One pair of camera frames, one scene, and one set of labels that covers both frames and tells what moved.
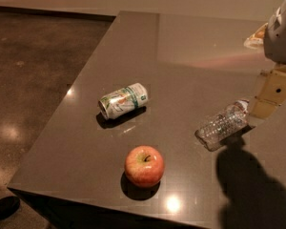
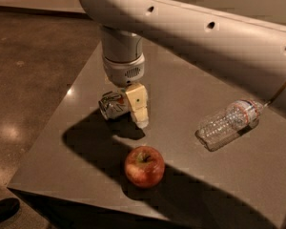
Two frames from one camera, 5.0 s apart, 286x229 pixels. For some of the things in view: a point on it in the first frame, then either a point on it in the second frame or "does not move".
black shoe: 4,208 does not move
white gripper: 280,37 → 122,72
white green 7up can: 123,100 does not move
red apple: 144,166 does not move
